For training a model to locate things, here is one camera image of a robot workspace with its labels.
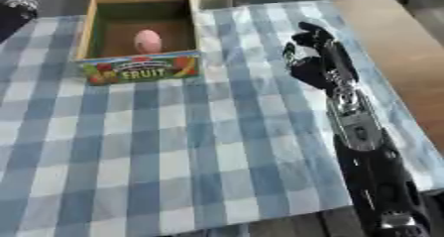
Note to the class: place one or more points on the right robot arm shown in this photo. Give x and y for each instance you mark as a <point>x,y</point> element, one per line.
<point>370,155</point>

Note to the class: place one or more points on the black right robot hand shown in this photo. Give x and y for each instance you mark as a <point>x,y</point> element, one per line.
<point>315,69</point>

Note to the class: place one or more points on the tan cardboard box green inside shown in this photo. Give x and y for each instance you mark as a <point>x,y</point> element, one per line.
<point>139,69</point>

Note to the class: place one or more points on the pink toy peach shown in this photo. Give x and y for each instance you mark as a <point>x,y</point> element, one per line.
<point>148,41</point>

